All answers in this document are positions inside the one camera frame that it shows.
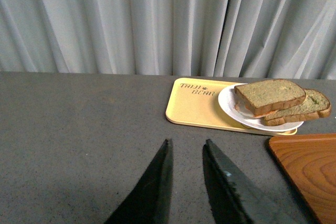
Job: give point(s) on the bread slice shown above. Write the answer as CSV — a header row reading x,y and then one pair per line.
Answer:
x,y
268,96
316,105

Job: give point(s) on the yellow bear tray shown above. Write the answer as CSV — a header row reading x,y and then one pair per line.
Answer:
x,y
194,102

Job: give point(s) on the white round plate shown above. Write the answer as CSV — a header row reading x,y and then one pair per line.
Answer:
x,y
227,99

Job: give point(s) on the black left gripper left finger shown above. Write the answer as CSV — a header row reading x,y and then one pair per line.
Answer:
x,y
149,201

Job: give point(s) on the grey-white curtain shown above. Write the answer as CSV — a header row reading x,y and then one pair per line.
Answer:
x,y
215,38

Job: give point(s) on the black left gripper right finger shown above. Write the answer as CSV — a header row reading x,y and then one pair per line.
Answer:
x,y
260,196

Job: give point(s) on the brown wood-grain tray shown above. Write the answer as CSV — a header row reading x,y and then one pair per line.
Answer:
x,y
309,162

